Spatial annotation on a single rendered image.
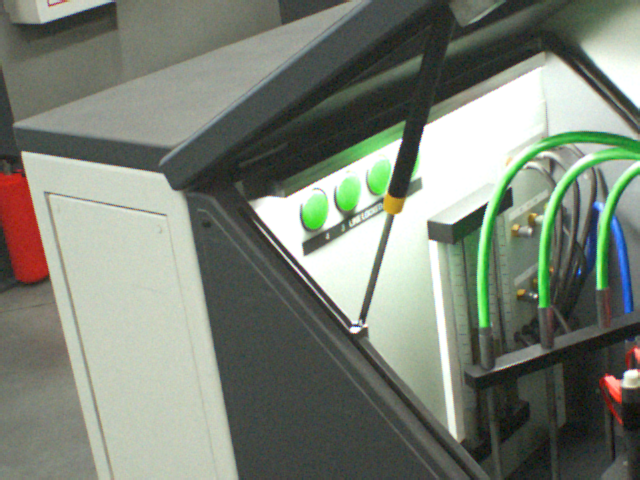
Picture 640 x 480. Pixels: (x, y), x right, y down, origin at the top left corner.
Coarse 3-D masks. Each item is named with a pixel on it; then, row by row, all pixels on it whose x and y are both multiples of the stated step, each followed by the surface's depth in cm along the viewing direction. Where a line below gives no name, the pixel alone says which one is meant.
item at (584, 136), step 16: (544, 144) 134; (560, 144) 133; (608, 144) 129; (624, 144) 128; (512, 160) 139; (528, 160) 137; (512, 176) 139; (496, 192) 141; (496, 208) 143; (480, 240) 146; (480, 256) 147; (480, 272) 148; (480, 288) 149; (480, 304) 150; (480, 320) 151
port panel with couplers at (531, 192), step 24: (528, 120) 167; (504, 144) 163; (528, 144) 168; (504, 168) 164; (528, 192) 170; (504, 216) 166; (528, 216) 171; (528, 240) 172; (552, 240) 177; (528, 264) 173; (552, 264) 178; (528, 288) 174; (528, 312) 175
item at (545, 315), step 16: (592, 160) 141; (608, 160) 140; (576, 176) 143; (560, 192) 145; (544, 224) 149; (544, 240) 150; (544, 256) 151; (544, 272) 152; (544, 288) 153; (544, 304) 153; (544, 320) 154; (544, 336) 155
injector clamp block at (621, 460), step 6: (624, 456) 152; (618, 462) 151; (624, 462) 150; (612, 468) 150; (618, 468) 150; (624, 468) 149; (606, 474) 149; (612, 474) 149; (618, 474) 148; (624, 474) 148
